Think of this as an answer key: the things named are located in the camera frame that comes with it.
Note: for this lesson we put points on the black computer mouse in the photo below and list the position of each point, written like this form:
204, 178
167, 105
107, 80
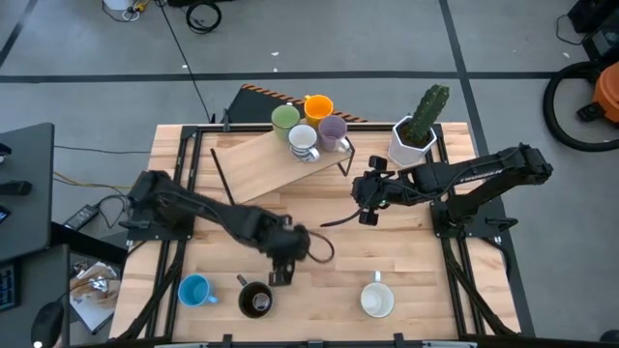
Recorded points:
47, 321

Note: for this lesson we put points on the white plant pot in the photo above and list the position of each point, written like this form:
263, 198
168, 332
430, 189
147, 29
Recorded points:
403, 152

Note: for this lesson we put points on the purple and white striped mug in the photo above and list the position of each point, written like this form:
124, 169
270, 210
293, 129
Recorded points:
333, 131

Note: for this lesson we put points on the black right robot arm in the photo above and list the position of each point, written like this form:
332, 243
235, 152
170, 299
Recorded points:
483, 174

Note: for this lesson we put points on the light blue mug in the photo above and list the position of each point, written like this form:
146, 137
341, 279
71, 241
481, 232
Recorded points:
195, 290

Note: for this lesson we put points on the black power adapter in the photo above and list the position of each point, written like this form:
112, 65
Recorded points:
81, 217

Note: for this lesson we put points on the blue and white patterned mug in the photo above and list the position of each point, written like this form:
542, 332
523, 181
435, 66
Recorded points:
303, 141

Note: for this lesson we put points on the black remote control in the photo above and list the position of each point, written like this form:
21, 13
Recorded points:
14, 187

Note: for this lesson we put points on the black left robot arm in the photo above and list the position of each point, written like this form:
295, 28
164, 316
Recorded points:
193, 208

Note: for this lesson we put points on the orange vacuum cleaner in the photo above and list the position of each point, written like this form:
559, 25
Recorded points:
608, 92

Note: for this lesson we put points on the dark lower desk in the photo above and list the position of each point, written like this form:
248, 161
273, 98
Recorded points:
34, 280

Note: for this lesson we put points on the black panel with orange stripes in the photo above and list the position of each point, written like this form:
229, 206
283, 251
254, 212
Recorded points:
251, 106

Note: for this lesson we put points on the black desk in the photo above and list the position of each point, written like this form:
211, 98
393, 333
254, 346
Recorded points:
24, 159

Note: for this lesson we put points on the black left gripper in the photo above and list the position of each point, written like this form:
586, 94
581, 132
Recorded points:
285, 241

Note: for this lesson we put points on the black aluminium table frame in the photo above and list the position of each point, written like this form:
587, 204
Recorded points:
377, 127

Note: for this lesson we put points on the green cactus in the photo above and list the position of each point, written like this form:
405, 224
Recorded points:
426, 113

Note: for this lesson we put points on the white bucket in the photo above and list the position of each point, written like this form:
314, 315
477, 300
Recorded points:
118, 4

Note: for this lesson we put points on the black equipment box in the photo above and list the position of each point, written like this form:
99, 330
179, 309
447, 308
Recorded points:
597, 24

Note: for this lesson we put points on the cream white mug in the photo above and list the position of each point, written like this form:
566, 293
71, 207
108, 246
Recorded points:
377, 299

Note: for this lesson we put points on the yellow ceramic mug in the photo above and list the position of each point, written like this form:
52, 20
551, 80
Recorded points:
317, 108

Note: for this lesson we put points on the black keyboard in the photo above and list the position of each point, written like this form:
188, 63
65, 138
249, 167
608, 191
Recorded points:
7, 285

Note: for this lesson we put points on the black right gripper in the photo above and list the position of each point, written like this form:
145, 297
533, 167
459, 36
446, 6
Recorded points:
377, 188

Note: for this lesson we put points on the wooden shelf with black legs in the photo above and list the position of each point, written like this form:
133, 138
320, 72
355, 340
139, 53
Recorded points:
261, 164

